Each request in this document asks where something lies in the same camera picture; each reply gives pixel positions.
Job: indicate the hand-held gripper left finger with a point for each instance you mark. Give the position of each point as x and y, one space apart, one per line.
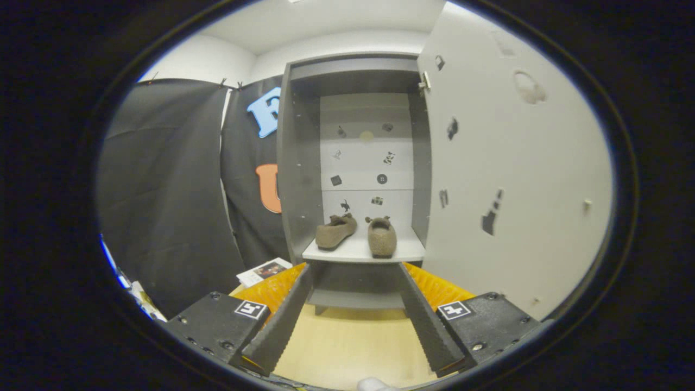
285 317

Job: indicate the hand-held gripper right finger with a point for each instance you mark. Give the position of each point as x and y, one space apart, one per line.
429 320

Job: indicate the brown slip-on shoe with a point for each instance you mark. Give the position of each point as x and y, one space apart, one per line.
381 241
334 233

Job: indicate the grey shoe cabinet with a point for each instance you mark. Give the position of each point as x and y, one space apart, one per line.
298 179

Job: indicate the white cover book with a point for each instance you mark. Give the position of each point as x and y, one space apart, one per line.
255 276

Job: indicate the white patterned object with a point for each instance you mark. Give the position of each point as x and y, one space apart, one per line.
145 304

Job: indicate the black backdrop cloth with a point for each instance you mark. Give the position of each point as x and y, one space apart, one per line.
163 190

